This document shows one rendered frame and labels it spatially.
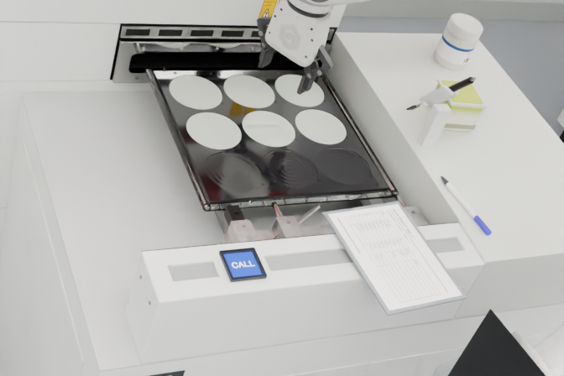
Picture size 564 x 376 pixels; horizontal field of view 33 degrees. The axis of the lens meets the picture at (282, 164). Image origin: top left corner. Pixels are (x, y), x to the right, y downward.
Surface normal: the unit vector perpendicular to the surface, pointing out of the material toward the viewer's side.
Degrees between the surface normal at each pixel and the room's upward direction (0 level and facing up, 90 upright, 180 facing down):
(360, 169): 0
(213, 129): 0
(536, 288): 90
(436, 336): 90
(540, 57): 0
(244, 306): 90
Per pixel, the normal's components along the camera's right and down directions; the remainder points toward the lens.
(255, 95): 0.27, -0.73
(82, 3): 0.36, 0.68
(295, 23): -0.56, 0.38
